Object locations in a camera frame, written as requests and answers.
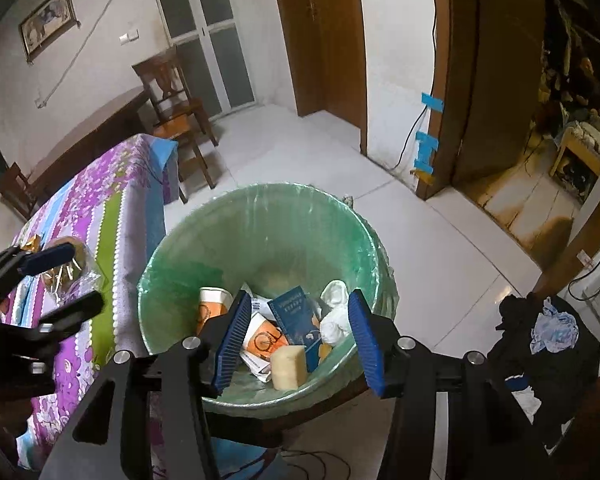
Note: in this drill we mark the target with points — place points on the wooden doorway frame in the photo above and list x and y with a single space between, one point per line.
480 85

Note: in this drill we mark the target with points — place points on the bread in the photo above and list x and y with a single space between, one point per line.
82 260

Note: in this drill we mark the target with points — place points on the yellow foil wrapper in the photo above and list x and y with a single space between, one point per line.
30 244

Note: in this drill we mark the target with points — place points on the white and blue cloth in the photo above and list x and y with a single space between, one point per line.
555 330

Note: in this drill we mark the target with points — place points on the white medicine box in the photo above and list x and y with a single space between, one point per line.
255 365

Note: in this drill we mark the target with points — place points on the blue medicine box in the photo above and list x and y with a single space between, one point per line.
292 315

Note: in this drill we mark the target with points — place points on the white wall switch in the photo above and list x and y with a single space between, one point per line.
128 36

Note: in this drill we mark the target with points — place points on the white sock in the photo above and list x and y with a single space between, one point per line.
332 330

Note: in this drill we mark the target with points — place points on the wooden bed frame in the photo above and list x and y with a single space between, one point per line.
580 150

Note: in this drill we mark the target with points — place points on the striped floral tablecloth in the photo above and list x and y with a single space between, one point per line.
105 220

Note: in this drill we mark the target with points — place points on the blue tape strip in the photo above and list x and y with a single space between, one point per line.
432 101
425 150

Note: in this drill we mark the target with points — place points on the brown wooden door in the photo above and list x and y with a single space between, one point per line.
325 35

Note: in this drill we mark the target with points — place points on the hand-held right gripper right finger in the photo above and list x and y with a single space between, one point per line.
365 345

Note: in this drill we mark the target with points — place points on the orange paper cup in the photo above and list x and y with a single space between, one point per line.
265 337
212 305

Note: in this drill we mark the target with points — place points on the dark wooden chair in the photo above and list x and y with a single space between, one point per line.
17 185

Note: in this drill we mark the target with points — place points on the brown wooden chair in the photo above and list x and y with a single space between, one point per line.
170 85

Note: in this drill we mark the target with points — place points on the framed wall picture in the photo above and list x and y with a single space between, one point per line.
47 20

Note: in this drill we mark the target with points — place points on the frosted glass door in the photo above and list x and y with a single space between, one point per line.
205 25

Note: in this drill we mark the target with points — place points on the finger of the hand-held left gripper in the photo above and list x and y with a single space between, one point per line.
75 310
50 257

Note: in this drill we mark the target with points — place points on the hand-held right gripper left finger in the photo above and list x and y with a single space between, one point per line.
232 345

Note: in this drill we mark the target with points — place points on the trash bin with green bag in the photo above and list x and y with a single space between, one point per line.
280 230

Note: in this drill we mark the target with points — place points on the yellow sponge block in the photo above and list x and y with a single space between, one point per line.
287 367

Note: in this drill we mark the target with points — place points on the dark clothing pile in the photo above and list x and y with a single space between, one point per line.
570 385

